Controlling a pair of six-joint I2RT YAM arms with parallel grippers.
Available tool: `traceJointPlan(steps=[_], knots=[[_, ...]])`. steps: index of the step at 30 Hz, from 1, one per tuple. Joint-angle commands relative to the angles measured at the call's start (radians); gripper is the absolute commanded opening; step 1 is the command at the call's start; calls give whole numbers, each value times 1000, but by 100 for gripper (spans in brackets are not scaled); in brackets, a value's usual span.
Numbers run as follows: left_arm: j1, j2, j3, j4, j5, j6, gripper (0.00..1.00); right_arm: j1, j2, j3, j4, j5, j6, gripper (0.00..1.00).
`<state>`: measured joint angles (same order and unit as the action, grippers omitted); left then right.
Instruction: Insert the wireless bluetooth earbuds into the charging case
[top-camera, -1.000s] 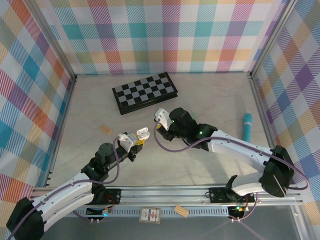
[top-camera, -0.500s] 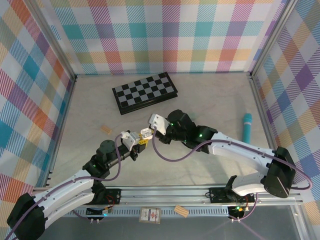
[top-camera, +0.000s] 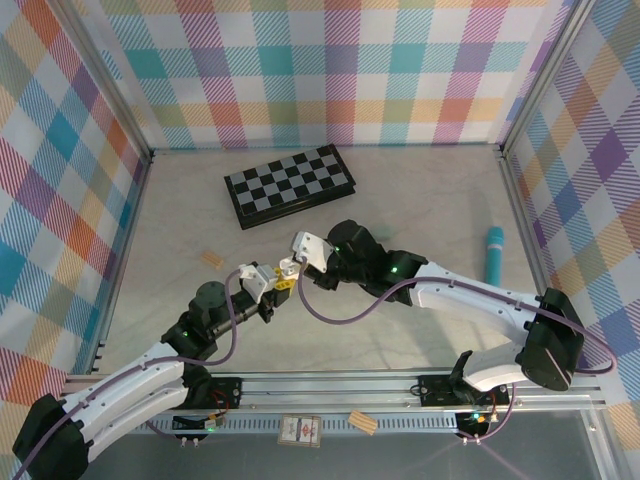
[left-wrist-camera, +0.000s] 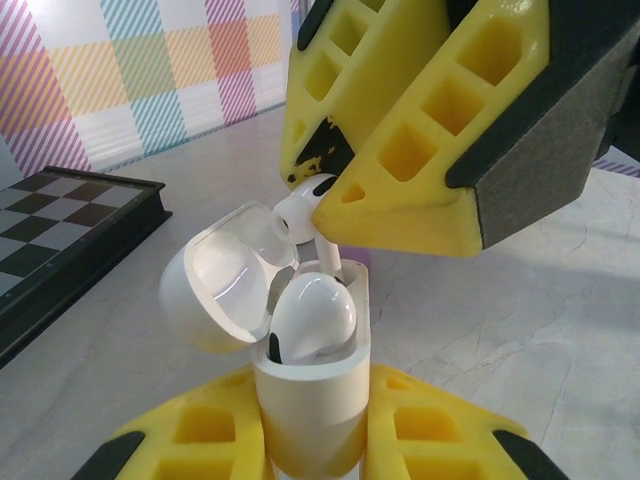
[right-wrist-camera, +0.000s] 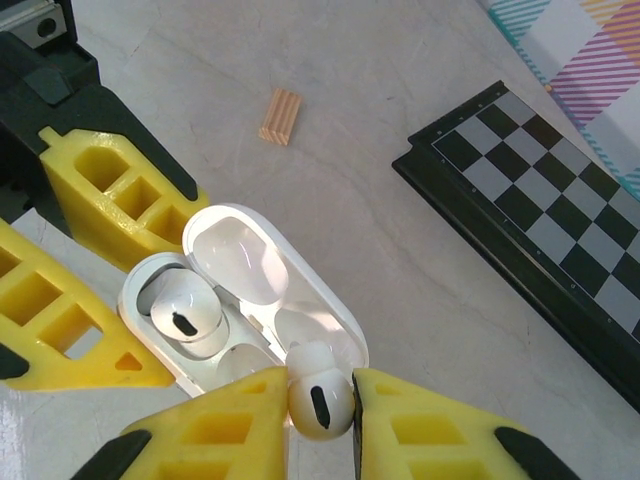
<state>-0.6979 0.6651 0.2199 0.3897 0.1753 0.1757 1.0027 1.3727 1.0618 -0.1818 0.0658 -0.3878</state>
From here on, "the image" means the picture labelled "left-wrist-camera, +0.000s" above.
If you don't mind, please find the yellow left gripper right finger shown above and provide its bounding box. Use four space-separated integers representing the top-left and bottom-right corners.
363 362 569 480

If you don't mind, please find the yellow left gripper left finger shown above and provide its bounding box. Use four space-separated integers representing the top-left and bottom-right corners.
72 363 272 480

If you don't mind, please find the white earbud charging case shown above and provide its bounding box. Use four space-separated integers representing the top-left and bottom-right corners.
158 199 372 480

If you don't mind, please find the white wireless earbud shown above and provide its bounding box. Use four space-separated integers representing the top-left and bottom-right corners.
272 172 347 281
267 272 359 366

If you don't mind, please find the black grey folding chessboard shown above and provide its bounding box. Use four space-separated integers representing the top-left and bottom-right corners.
0 166 174 370

